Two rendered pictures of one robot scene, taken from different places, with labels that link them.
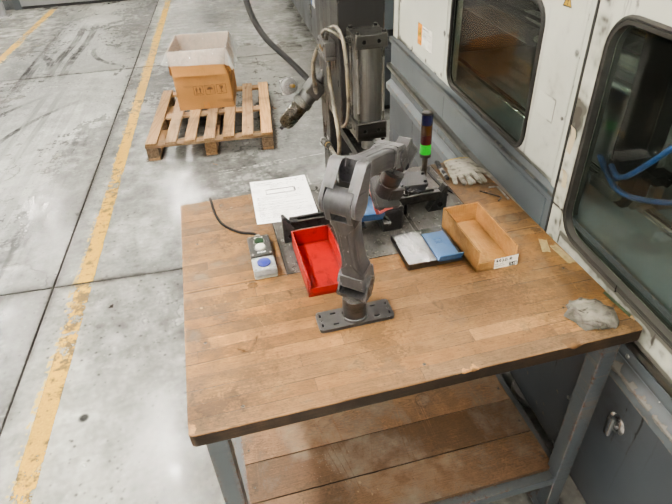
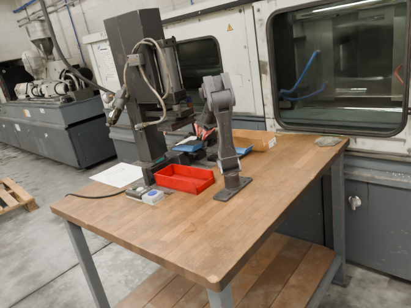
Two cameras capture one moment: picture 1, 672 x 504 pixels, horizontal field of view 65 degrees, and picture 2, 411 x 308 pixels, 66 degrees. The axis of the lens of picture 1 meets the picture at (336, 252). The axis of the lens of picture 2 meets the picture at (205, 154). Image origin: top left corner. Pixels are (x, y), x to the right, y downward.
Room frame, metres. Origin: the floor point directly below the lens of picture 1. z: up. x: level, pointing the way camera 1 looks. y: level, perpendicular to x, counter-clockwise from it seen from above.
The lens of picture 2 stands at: (0.13, 0.68, 1.50)
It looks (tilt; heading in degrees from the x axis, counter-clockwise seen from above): 20 degrees down; 325
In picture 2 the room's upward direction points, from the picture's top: 10 degrees counter-clockwise
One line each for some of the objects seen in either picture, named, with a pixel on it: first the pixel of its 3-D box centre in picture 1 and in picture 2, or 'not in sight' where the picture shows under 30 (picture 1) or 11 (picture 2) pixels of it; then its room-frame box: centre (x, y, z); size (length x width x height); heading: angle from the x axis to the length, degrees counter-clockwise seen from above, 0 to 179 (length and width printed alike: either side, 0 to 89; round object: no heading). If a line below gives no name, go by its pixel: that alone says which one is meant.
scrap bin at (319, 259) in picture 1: (319, 258); (183, 178); (1.24, 0.05, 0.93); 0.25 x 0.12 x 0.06; 12
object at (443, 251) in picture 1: (442, 243); (237, 148); (1.28, -0.32, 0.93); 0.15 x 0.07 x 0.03; 12
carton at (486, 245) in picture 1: (478, 235); (249, 140); (1.31, -0.44, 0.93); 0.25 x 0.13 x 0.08; 12
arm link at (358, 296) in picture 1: (354, 284); (228, 165); (1.03, -0.04, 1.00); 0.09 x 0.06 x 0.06; 60
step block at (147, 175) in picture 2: (292, 227); (150, 174); (1.39, 0.13, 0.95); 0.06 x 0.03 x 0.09; 102
